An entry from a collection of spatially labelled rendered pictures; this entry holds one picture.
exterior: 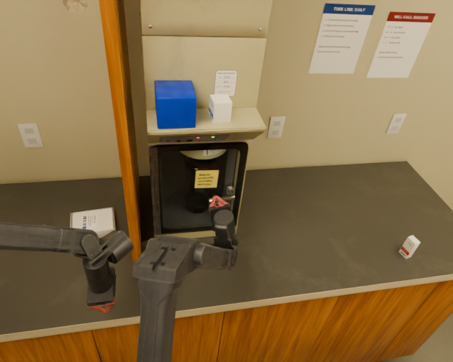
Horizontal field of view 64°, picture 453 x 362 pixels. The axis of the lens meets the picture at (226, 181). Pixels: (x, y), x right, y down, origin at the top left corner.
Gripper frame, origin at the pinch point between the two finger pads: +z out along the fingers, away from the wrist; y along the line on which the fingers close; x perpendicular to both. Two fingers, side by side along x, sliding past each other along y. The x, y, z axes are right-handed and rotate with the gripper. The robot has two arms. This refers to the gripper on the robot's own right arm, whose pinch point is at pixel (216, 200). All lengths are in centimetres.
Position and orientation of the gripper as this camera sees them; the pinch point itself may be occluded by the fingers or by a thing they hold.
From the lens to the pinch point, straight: 121.4
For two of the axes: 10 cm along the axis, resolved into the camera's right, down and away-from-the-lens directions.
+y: -0.5, -7.4, -6.7
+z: -2.1, -6.4, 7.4
